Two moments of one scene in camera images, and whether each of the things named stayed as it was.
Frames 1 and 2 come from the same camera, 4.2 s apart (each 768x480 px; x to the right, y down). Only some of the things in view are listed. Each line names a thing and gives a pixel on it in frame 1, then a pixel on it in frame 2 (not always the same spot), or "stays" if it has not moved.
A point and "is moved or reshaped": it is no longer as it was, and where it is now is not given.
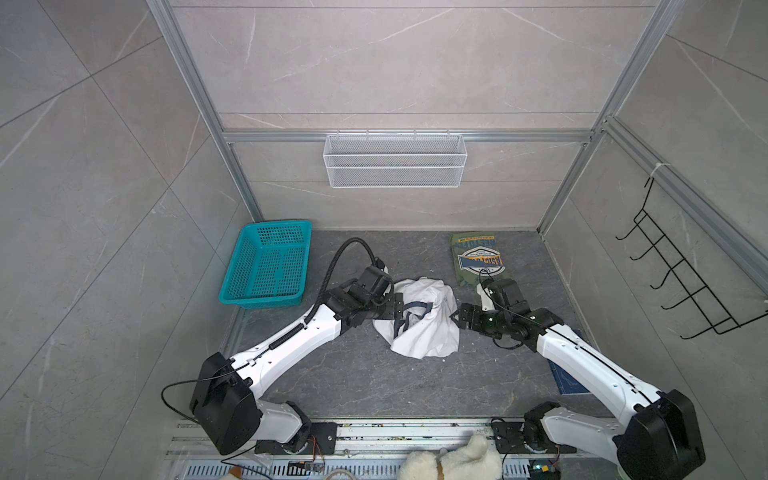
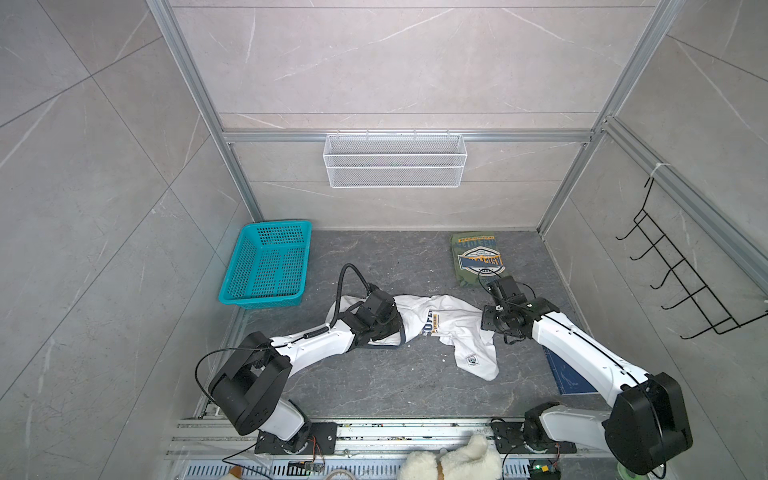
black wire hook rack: [719, 319] stays
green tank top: [477, 257] stays
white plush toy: [476, 461] stays
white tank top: [427, 327] is moved or reshaped
